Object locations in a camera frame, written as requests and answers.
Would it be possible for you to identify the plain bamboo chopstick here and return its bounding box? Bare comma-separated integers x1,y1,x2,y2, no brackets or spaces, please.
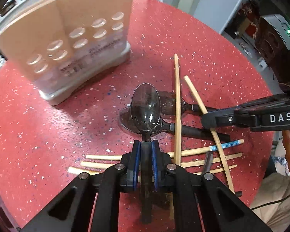
68,166,224,175
80,152,243,170
174,54,182,165

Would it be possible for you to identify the blue patterned bamboo chopstick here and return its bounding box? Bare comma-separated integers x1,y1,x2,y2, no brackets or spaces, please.
85,139,245,161

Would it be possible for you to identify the plain bamboo chopstick diagonal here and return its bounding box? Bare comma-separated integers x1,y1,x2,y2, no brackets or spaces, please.
183,75,236,194

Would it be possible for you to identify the dark translucent spoon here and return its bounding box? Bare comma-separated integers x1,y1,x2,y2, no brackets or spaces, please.
158,91,203,116
131,83,161,224
119,107,231,142

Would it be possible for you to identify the beige utensil holder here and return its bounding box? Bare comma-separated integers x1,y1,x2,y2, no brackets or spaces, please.
0,0,132,105

